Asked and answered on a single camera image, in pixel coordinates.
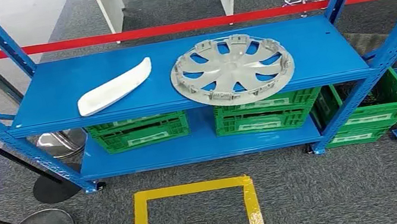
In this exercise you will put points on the grey plastic wheel hubcap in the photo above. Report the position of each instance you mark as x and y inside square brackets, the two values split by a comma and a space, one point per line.
[231, 68]

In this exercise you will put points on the white curved plastic part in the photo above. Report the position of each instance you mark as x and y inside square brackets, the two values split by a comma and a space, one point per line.
[111, 91]

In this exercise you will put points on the green folded plastic crate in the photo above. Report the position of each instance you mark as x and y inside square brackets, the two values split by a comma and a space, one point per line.
[354, 137]
[261, 104]
[260, 125]
[147, 139]
[97, 130]

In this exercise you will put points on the long red barrier belt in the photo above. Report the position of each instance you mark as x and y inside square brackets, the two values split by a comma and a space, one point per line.
[169, 28]

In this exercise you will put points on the dark olive floor mat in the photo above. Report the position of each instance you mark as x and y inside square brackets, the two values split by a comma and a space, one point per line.
[363, 43]

